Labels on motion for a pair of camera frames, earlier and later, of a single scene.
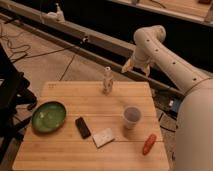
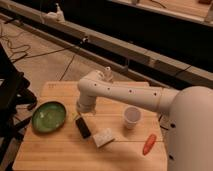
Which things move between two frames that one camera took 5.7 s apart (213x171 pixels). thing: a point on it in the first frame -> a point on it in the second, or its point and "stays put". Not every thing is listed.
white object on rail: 57,16 stays put
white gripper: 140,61 -> 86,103
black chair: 14,90 stays put
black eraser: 82,127 stays put
